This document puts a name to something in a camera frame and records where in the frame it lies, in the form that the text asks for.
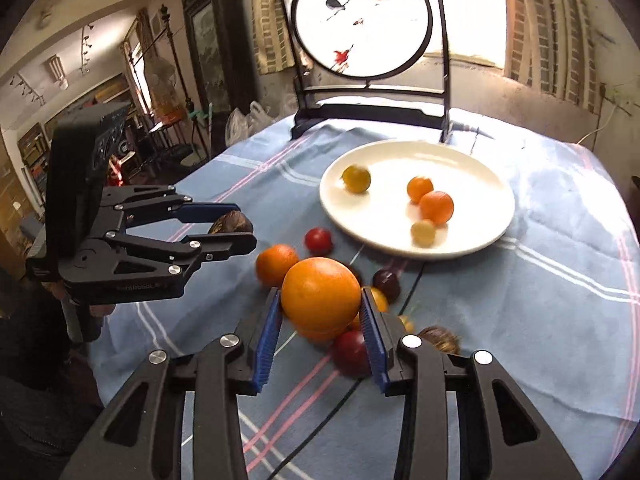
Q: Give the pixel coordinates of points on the pale yellow small fruit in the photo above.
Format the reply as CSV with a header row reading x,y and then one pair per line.
x,y
423,233

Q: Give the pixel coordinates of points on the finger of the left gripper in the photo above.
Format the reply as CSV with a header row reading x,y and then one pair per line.
x,y
204,248
202,212

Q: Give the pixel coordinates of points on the blue striped tablecloth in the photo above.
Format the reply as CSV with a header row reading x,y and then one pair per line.
x,y
556,300

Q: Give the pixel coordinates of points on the plastic bags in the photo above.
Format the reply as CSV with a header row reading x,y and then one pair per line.
x,y
240,127

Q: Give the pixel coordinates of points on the red plum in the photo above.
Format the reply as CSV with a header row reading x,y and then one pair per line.
x,y
349,354

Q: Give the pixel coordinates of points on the large orange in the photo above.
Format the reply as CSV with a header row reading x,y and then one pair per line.
x,y
321,297

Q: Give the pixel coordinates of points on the orange tangerine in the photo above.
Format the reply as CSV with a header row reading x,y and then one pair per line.
x,y
273,264

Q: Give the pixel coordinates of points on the dark framed painting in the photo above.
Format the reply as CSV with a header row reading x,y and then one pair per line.
x,y
221,56

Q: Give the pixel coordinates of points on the white round plate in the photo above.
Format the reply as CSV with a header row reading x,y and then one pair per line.
x,y
484,204

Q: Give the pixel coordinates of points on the red cherry tomato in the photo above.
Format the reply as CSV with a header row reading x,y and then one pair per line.
x,y
318,241

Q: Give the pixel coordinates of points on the dark purple plum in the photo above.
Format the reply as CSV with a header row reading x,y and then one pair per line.
x,y
387,282

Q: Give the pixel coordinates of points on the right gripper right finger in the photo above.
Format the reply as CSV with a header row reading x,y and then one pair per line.
x,y
501,433

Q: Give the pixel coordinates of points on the small mandarin orange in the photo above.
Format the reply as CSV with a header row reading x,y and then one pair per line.
x,y
417,187

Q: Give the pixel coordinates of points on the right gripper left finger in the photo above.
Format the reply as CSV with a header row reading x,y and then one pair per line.
x,y
139,434

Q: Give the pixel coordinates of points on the checkered curtain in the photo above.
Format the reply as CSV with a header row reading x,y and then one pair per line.
x,y
549,48
272,49

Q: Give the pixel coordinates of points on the bird painting table screen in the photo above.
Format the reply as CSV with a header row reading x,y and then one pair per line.
x,y
370,60

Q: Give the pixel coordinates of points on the right checkered curtain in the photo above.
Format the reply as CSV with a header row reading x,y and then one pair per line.
x,y
549,48

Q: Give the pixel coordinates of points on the left checkered curtain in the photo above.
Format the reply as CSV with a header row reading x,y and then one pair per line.
x,y
272,49

